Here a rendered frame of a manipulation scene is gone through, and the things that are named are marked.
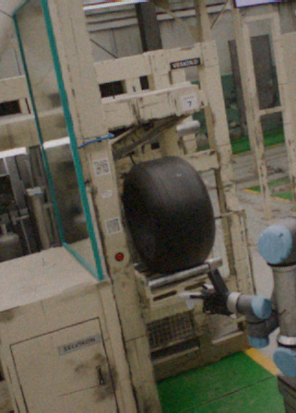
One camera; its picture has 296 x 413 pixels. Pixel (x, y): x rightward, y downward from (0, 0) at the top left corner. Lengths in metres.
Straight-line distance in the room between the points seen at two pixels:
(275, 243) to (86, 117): 1.20
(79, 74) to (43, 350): 1.30
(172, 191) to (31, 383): 1.16
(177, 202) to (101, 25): 9.69
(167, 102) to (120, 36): 9.29
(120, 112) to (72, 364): 1.47
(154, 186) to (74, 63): 0.67
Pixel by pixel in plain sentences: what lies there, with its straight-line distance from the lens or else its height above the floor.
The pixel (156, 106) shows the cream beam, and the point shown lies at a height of 1.71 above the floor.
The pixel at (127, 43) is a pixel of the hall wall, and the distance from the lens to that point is 12.46.
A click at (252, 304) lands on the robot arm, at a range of 2.13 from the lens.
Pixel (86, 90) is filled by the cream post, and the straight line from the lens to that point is 2.76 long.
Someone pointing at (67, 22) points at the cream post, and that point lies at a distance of 2.76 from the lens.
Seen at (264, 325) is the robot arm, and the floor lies 0.97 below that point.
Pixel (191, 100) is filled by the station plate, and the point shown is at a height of 1.71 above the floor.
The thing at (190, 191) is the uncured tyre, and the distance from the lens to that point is 2.79.
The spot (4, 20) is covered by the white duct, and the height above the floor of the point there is 2.25.
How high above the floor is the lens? 1.94
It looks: 14 degrees down
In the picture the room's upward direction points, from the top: 10 degrees counter-clockwise
